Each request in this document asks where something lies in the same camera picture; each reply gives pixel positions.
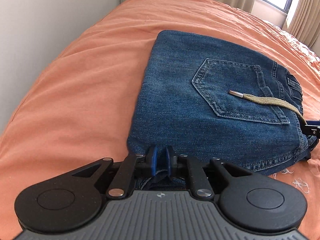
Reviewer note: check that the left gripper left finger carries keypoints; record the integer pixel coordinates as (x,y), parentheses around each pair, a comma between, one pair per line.
(119,179)

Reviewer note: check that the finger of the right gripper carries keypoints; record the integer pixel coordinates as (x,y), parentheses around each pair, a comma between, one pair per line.
(312,128)

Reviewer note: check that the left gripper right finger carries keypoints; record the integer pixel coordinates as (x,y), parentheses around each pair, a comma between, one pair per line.
(202,179)

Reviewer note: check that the blue denim jeans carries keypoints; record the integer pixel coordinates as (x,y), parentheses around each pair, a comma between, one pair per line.
(211,98)

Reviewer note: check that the orange bed cover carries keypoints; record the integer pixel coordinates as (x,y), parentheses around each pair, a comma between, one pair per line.
(80,108)

